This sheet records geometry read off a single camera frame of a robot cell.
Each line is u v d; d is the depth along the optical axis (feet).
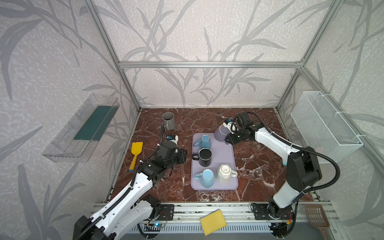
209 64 3.16
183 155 2.23
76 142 2.08
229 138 2.57
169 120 3.30
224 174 2.48
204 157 2.71
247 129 2.18
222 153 3.02
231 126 2.63
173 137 2.27
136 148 3.18
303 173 1.51
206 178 2.47
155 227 2.34
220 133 2.81
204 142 2.99
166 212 2.38
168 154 1.86
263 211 2.41
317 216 2.38
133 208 1.89
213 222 2.28
